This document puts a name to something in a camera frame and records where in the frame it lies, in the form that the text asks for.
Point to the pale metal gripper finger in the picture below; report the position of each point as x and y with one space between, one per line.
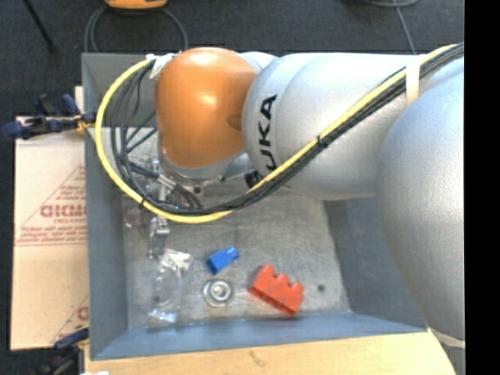
159 231

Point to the pale purple clear thing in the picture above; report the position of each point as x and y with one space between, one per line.
133 217

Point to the clear plastic glasses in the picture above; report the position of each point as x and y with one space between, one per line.
168 283

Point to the blue toy block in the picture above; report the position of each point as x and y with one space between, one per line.
222 259

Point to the grey metal bin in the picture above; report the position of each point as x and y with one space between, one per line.
273 229

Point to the brown cardboard board, red print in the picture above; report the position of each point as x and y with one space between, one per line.
47 272

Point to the red toy brick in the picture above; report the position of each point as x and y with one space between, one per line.
278 290

